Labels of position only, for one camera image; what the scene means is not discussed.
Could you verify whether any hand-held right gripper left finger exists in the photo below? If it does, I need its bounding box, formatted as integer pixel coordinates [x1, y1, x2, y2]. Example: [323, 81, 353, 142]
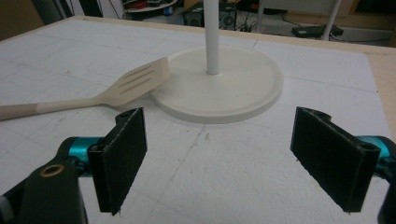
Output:
[87, 106, 148, 217]

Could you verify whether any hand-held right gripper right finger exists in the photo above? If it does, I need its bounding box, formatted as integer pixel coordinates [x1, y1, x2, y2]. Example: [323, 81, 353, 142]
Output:
[290, 106, 381, 215]

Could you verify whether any beige slotted spatula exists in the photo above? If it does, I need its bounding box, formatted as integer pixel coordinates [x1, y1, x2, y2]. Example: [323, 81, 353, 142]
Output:
[0, 56, 171, 121]

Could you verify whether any white stand with round base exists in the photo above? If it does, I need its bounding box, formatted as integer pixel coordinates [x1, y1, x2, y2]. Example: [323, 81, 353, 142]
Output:
[149, 0, 285, 125]

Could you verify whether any black flat device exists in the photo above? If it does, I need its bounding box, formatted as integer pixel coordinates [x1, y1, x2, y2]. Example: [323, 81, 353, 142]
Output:
[291, 24, 345, 39]

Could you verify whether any black speaker box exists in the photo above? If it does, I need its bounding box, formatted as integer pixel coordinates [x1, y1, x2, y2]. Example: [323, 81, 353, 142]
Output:
[182, 3, 237, 31]

